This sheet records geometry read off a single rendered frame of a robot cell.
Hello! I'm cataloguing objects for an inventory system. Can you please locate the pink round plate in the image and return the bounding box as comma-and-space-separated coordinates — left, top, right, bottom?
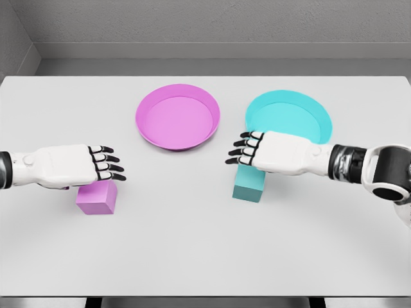
135, 83, 222, 151

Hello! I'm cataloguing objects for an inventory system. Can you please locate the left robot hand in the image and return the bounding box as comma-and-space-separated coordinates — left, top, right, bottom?
35, 144, 127, 191

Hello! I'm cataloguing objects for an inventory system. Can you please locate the pink block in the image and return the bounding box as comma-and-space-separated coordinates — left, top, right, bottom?
75, 180, 118, 216

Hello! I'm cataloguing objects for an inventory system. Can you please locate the cyan round plate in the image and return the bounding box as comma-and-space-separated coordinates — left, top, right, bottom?
245, 90, 333, 145

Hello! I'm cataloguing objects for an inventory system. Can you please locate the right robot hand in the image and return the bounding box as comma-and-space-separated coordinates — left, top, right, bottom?
225, 130, 311, 175

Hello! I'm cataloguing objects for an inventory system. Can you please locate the teal block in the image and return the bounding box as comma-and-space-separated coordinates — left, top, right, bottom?
232, 164, 267, 204

